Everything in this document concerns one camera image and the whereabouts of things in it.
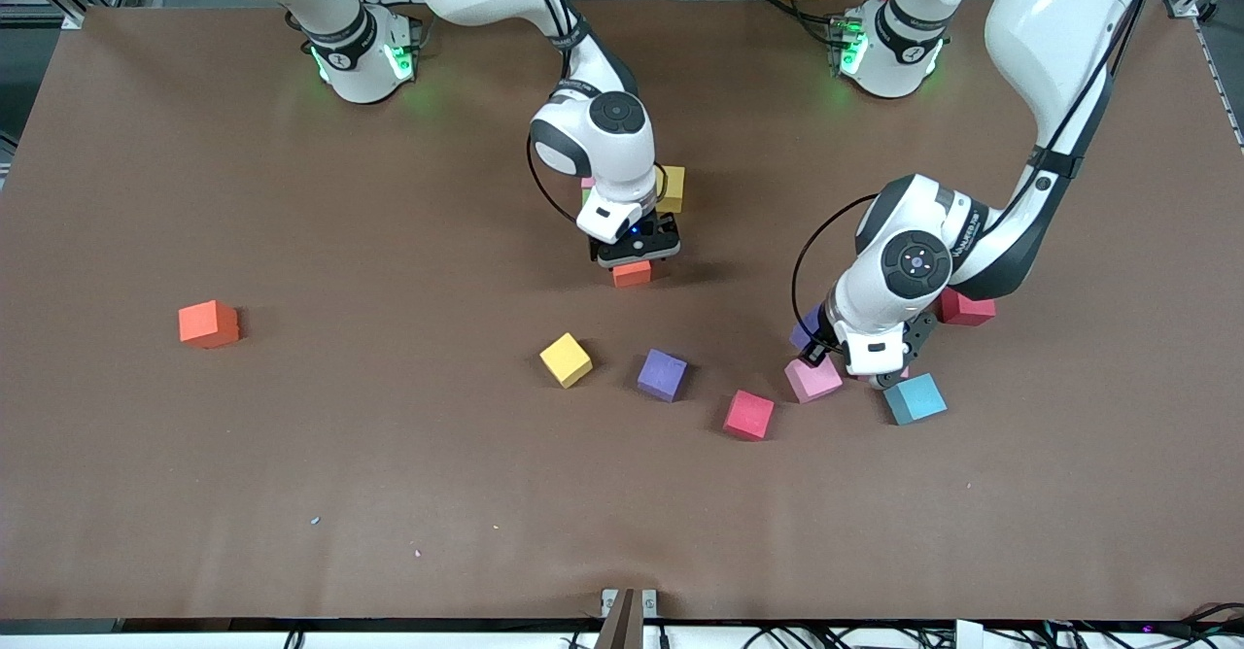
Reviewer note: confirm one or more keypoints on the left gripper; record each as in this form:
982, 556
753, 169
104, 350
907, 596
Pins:
822, 338

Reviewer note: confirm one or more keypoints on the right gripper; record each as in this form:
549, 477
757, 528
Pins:
653, 237

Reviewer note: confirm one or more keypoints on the purple foam cube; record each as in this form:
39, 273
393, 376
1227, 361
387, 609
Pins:
662, 375
805, 326

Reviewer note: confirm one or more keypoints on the orange foam cube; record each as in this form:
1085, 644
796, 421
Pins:
207, 325
632, 275

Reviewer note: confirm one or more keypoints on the yellow foam cube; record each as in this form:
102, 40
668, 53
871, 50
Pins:
673, 190
566, 360

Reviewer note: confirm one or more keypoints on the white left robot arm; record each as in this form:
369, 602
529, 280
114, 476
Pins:
1050, 27

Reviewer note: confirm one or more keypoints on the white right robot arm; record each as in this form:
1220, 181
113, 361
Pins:
622, 168

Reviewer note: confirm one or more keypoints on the red foam cube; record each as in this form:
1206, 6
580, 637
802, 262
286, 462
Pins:
748, 416
972, 309

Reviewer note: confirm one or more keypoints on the cyan foam cube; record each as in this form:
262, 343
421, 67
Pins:
916, 401

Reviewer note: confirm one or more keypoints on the small white box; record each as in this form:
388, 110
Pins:
969, 634

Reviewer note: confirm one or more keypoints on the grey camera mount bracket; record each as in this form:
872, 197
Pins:
622, 620

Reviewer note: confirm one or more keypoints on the aluminium table edge rail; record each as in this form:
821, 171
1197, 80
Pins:
1220, 81

